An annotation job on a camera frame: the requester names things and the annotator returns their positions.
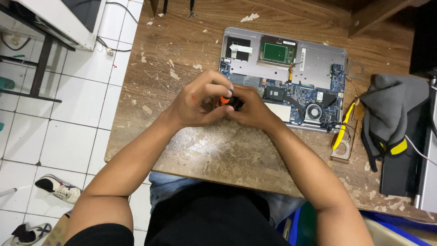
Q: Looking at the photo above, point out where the orange black screwdriver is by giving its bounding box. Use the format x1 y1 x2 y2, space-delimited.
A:
218 88 244 112

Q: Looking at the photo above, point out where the black power cable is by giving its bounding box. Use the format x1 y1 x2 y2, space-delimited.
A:
96 1 139 53

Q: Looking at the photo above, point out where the opened silver laptop base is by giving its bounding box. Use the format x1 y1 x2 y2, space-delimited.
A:
218 27 348 134

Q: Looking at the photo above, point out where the white blue sneaker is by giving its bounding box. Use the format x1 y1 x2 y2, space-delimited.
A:
34 174 82 205
3 223 52 246

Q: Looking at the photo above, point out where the yellow plastic pry tool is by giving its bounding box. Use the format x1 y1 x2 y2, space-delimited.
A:
331 97 360 151

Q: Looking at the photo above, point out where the person's black shirt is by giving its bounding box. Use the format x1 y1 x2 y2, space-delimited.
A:
64 182 291 246

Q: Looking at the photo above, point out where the silver laptop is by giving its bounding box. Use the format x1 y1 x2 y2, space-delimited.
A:
414 78 437 213

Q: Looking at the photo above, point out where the black monitor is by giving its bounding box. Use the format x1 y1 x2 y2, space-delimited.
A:
409 0 437 78

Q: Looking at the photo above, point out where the white appliance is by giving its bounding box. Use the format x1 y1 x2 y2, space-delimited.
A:
10 0 107 52

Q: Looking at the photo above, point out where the black metal table frame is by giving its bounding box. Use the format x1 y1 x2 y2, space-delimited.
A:
0 3 76 104

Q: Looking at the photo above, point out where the person's right hand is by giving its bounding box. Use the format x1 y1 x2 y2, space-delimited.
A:
226 84 285 133

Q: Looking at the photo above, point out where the grey metal ring bracket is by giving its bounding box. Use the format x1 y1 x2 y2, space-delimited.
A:
346 59 365 80

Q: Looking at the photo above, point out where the white cable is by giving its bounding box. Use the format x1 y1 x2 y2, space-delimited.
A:
404 135 437 167

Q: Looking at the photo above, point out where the wooden shelf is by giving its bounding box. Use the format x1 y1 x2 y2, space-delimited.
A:
348 0 431 38

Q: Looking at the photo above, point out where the black flat laptop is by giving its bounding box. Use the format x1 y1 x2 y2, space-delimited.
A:
380 99 431 197

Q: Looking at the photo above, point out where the brown cardboard box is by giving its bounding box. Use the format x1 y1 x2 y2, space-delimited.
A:
41 210 73 246

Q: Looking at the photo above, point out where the grey yellow black cloth bag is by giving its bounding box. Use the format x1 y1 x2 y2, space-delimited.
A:
359 73 431 173

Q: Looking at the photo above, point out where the person's left hand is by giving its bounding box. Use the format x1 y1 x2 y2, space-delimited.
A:
166 70 236 129

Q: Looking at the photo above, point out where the blue plastic bin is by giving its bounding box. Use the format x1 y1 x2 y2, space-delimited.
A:
277 202 437 246

